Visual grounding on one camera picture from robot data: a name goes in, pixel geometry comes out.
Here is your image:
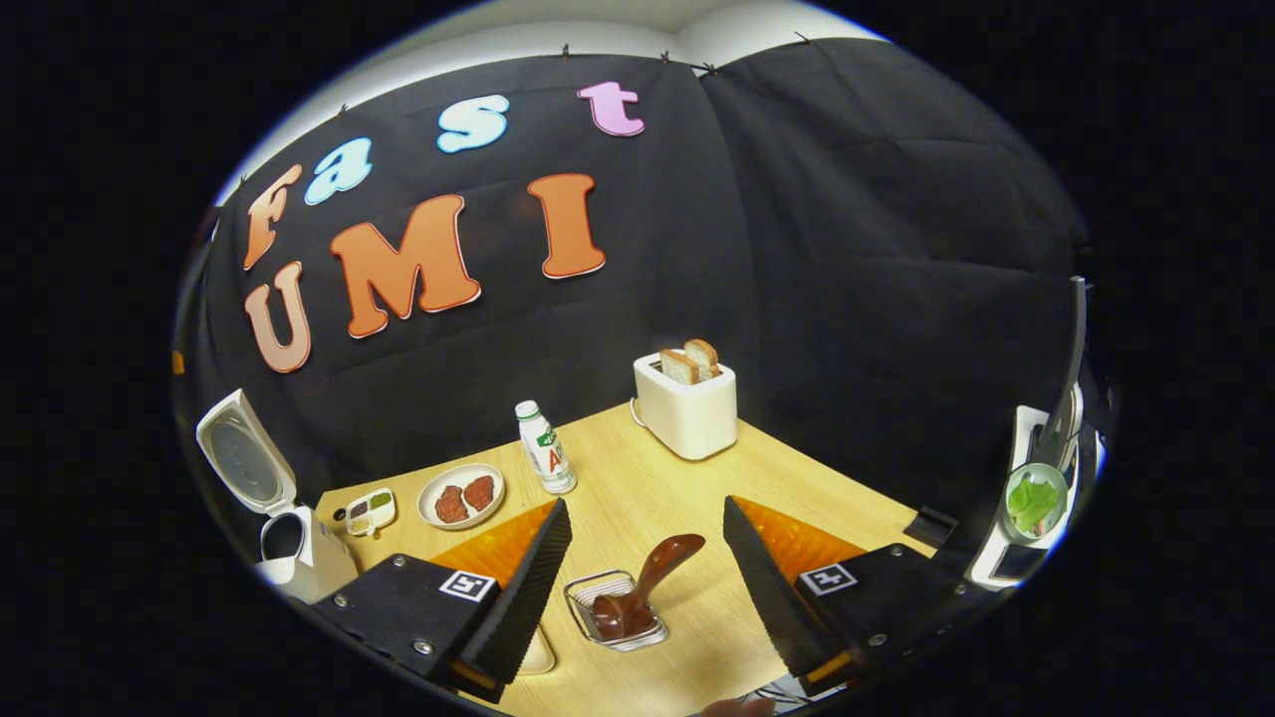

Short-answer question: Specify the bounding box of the white rice cooker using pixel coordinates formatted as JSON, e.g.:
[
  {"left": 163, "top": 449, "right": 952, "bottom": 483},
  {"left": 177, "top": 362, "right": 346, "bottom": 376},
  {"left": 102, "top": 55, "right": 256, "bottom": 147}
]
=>
[{"left": 195, "top": 388, "right": 360, "bottom": 605}]

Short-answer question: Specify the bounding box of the white toaster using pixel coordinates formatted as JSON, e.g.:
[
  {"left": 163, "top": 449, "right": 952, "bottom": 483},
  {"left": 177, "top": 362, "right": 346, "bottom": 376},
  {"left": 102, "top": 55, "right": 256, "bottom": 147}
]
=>
[{"left": 633, "top": 353, "right": 739, "bottom": 461}]

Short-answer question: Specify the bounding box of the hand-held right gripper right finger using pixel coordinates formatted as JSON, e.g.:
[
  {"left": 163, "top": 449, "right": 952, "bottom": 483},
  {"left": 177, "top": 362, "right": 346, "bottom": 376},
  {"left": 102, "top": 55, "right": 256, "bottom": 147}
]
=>
[{"left": 721, "top": 495, "right": 997, "bottom": 700}]

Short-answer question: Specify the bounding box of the black flat pad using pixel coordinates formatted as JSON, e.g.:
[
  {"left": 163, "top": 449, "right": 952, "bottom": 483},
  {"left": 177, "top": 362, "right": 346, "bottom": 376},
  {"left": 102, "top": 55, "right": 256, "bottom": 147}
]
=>
[{"left": 912, "top": 505, "right": 960, "bottom": 548}]

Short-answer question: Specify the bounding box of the green leaf vegetable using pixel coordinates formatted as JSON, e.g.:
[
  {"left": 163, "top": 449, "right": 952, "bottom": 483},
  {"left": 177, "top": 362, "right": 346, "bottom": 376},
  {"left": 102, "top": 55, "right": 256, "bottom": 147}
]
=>
[{"left": 1008, "top": 476, "right": 1059, "bottom": 534}]

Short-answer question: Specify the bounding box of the glass bowl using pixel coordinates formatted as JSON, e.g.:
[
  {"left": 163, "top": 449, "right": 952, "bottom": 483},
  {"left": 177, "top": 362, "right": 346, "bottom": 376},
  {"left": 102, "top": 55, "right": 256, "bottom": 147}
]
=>
[{"left": 1001, "top": 461, "right": 1070, "bottom": 544}]

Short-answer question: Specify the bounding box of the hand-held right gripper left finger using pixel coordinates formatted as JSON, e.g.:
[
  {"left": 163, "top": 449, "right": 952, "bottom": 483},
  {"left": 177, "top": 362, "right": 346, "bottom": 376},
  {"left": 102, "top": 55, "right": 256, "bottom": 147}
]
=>
[{"left": 314, "top": 498, "right": 575, "bottom": 705}]

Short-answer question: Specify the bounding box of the brown wooden spoon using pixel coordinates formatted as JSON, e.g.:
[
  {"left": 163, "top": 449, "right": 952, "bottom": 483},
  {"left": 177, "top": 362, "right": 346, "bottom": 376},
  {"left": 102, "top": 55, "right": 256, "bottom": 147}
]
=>
[{"left": 592, "top": 534, "right": 706, "bottom": 641}]

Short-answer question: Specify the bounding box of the white milk bottle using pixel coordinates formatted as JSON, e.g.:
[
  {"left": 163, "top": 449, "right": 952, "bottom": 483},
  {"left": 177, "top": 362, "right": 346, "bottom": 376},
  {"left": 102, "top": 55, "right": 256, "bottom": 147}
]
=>
[{"left": 515, "top": 400, "right": 578, "bottom": 496}]

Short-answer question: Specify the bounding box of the white device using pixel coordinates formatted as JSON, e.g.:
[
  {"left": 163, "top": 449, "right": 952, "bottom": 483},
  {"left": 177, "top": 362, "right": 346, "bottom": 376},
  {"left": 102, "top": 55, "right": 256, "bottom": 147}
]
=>
[{"left": 968, "top": 403, "right": 1105, "bottom": 591}]

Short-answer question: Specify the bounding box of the white divided grain dish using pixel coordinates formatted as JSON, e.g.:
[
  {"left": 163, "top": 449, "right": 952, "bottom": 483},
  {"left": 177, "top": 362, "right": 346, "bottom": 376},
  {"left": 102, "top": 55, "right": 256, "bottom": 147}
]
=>
[{"left": 345, "top": 488, "right": 397, "bottom": 539}]

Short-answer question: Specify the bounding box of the metal wire chopstick holder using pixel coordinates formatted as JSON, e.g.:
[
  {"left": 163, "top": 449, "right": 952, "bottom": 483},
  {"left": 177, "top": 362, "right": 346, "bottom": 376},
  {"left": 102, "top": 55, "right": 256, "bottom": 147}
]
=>
[{"left": 564, "top": 570, "right": 670, "bottom": 653}]

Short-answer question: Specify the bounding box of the white round plate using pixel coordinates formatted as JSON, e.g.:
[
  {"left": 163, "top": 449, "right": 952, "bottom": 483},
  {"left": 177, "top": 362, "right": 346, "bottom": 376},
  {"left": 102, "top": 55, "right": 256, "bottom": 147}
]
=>
[{"left": 417, "top": 463, "right": 507, "bottom": 530}]

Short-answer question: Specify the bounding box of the clear plastic rice container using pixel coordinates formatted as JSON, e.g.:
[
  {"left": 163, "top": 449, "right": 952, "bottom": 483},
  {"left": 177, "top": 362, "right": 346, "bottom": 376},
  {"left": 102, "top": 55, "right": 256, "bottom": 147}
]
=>
[{"left": 518, "top": 622, "right": 557, "bottom": 676}]

